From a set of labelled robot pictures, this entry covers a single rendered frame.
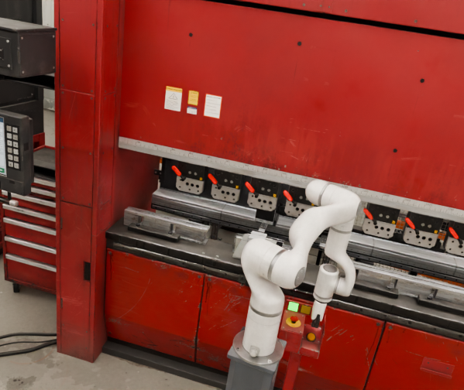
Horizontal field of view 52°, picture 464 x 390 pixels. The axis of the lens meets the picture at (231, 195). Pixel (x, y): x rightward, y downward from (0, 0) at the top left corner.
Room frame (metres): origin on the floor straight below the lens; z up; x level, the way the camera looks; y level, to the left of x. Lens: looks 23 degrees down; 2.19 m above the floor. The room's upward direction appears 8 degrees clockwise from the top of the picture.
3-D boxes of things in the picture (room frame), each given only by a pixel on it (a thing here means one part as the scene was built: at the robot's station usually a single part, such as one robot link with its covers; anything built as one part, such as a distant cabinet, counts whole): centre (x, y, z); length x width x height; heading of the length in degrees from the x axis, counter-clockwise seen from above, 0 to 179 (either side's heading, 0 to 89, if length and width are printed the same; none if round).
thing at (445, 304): (2.06, -1.17, 0.89); 0.30 x 0.05 x 0.03; 78
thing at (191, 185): (2.40, 0.22, 1.26); 0.15 x 0.09 x 0.17; 78
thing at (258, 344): (1.42, -0.18, 1.09); 0.19 x 0.19 x 0.18
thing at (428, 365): (1.96, -1.17, 0.59); 0.15 x 0.02 x 0.07; 78
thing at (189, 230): (2.43, 0.35, 0.92); 0.50 x 0.06 x 0.10; 78
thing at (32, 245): (2.96, 1.21, 0.50); 0.50 x 0.50 x 1.00; 78
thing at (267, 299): (1.44, -0.15, 1.30); 0.19 x 0.12 x 0.24; 54
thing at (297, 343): (1.90, -0.43, 0.75); 0.20 x 0.16 x 0.18; 80
